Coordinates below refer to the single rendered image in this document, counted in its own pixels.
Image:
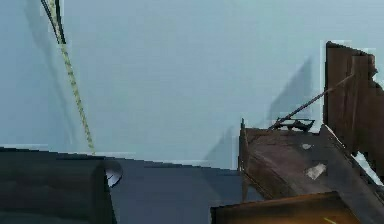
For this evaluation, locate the round white clock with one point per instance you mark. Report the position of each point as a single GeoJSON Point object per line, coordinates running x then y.
{"type": "Point", "coordinates": [113, 173]}

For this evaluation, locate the thin dark rod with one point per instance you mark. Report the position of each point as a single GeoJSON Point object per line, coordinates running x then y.
{"type": "Point", "coordinates": [310, 103]}

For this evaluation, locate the dark brown wooden bed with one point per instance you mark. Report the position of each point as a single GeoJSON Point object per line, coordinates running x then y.
{"type": "Point", "coordinates": [300, 163]}

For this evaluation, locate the pale green lamp pole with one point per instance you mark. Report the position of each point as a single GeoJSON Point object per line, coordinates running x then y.
{"type": "Point", "coordinates": [71, 78]}

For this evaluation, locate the orange brown wooden box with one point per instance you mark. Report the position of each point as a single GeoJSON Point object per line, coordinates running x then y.
{"type": "Point", "coordinates": [286, 210]}

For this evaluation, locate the brown wooden headboard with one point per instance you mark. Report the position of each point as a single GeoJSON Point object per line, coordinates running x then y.
{"type": "Point", "coordinates": [356, 103]}

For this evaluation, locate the small black frame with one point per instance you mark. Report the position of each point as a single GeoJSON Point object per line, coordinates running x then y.
{"type": "Point", "coordinates": [295, 124]}

